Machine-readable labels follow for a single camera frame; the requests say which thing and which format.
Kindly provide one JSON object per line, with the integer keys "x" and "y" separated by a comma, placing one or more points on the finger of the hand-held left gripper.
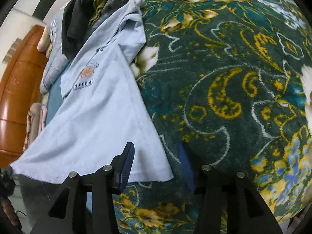
{"x": 6, "y": 179}

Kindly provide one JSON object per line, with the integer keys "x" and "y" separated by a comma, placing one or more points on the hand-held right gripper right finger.
{"x": 186, "y": 168}

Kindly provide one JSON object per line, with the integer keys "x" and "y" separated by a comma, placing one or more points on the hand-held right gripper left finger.
{"x": 125, "y": 165}

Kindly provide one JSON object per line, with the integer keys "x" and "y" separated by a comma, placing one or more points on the light blue printed t-shirt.
{"x": 97, "y": 117}

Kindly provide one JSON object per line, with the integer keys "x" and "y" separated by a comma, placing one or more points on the person's left forearm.
{"x": 9, "y": 212}

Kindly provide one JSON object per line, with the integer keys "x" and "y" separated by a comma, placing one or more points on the beige cloth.
{"x": 31, "y": 119}

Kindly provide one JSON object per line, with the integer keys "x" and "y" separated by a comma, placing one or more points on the orange wooden headboard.
{"x": 19, "y": 97}

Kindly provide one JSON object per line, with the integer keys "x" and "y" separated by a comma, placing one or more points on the blue floral quilt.
{"x": 52, "y": 61}

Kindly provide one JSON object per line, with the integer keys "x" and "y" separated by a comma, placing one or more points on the floral pillow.
{"x": 42, "y": 39}

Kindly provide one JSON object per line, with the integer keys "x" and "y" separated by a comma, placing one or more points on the dark green garment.
{"x": 75, "y": 12}

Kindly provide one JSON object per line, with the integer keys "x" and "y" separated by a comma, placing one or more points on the yellow-green knit sweater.
{"x": 98, "y": 4}

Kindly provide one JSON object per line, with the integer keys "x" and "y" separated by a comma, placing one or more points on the white wardrobe with black stripe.
{"x": 43, "y": 4}

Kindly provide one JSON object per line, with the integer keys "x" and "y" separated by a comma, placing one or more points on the beige wall switch panel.
{"x": 7, "y": 58}
{"x": 17, "y": 41}

